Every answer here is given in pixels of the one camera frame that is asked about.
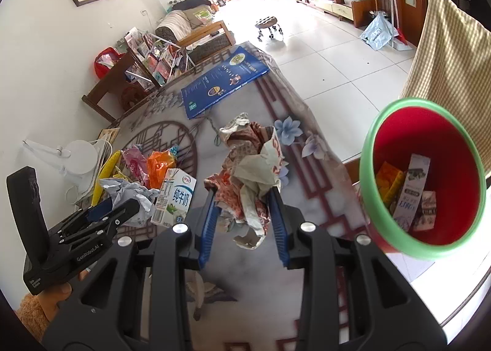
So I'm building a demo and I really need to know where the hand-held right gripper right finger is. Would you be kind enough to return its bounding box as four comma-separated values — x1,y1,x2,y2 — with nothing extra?
268,186,450,351

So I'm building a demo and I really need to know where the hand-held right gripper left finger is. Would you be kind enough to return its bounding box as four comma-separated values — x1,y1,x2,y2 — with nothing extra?
43,186,222,351

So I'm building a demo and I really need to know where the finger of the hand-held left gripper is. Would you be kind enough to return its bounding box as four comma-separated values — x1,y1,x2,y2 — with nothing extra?
89,197,115,221
85,198,141,237

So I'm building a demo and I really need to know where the white paper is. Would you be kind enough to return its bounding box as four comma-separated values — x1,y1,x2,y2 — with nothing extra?
100,178,160,227

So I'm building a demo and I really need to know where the white blue milk carton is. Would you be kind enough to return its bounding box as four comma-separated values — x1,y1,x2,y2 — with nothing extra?
150,168,197,227

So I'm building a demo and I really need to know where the pink snack bag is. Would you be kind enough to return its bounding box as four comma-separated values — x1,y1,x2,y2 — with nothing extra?
122,146,149,187

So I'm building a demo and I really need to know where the orange snack bag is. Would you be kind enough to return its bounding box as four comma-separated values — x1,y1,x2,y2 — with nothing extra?
148,149,177,191

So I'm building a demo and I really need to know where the patterned paper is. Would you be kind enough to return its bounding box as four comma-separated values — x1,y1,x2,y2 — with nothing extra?
203,113,290,250

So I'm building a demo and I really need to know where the orange yellow carton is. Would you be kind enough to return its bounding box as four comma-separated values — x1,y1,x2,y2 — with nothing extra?
376,161,404,204

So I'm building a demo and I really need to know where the tall white blue box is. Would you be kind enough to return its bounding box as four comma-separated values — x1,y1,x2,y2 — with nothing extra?
391,155,431,231

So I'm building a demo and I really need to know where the small brown white carton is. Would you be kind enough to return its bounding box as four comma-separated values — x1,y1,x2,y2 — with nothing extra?
412,191,437,231

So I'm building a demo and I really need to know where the red bin with green rim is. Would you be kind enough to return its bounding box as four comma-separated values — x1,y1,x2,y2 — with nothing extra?
359,97,487,261

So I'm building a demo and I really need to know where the person's left hand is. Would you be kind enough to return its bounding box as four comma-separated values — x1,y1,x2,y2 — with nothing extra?
42,281,74,322

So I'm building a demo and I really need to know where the white desk lamp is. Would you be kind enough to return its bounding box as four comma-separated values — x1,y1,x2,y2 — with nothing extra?
23,139,106,204

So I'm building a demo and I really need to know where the yellow flat board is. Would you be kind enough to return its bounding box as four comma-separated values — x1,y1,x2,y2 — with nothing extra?
98,128,120,144

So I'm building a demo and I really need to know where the patterned tablecloth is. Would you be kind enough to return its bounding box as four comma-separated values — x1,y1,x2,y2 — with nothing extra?
77,41,369,351

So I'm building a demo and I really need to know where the dark wooden chair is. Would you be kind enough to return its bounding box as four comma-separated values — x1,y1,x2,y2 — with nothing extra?
82,48,192,123

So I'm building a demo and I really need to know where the blue flat box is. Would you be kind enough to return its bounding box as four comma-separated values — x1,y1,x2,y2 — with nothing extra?
181,46,269,119

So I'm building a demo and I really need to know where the red bag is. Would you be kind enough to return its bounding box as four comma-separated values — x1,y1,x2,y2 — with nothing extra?
95,47,121,79

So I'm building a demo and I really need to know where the magazine rack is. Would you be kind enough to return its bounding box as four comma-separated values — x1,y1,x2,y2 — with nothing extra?
123,27,196,87

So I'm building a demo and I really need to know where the wooden coffee table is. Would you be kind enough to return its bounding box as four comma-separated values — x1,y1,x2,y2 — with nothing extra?
178,20,235,64

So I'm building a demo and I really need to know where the sofa with blankets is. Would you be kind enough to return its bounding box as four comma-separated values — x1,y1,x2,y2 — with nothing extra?
155,0,215,45

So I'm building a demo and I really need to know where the tufted stool on wheels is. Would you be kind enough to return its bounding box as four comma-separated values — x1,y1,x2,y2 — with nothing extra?
255,16,284,42

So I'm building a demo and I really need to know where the pale blue plastic bag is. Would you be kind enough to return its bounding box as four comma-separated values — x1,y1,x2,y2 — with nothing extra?
360,13,400,50

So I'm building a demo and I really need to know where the broom with dustpan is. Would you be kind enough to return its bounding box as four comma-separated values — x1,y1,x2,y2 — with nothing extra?
381,0,409,48

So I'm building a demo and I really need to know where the long television cabinet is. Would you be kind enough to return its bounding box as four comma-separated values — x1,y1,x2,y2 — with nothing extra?
293,0,374,27

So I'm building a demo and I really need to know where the beige checkered cloth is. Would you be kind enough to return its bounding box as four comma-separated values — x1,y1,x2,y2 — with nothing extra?
399,0,491,179

